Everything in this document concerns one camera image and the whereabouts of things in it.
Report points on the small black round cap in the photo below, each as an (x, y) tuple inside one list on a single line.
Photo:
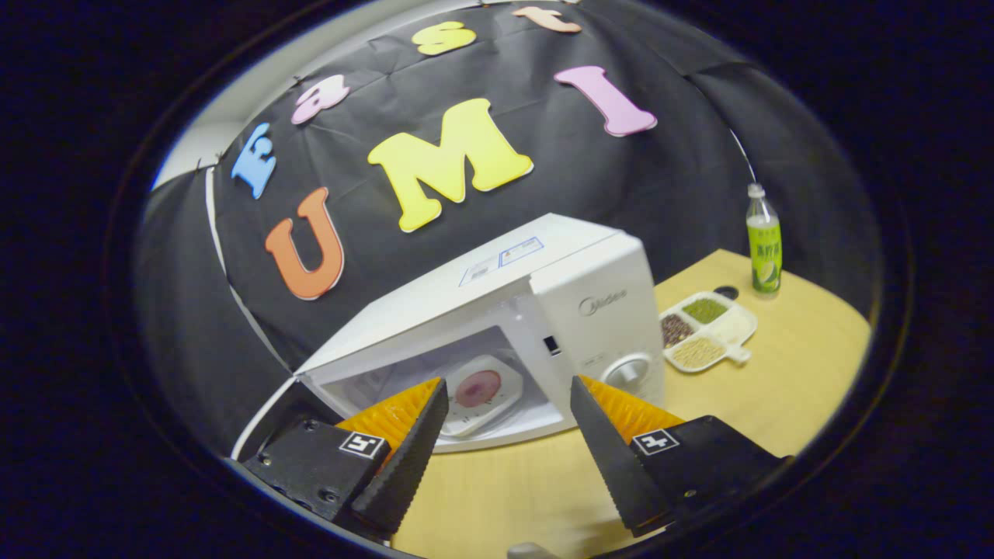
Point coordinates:
[(726, 292)]

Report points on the black backdrop cloth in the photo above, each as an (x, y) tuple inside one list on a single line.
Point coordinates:
[(660, 178)]

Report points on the pink ham slice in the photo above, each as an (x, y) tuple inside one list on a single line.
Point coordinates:
[(478, 388)]

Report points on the white microwave oven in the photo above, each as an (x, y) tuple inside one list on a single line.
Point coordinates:
[(590, 295)]

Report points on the white square plate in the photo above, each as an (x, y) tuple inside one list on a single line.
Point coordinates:
[(497, 415)]

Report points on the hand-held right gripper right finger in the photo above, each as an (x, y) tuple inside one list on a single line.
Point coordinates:
[(617, 466)]

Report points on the green label drink bottle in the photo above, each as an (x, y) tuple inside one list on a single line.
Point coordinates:
[(765, 248)]

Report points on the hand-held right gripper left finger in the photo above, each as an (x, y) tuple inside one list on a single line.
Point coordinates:
[(404, 466)]

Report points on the white divided dish with beans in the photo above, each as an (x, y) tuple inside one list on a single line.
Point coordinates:
[(734, 326)]

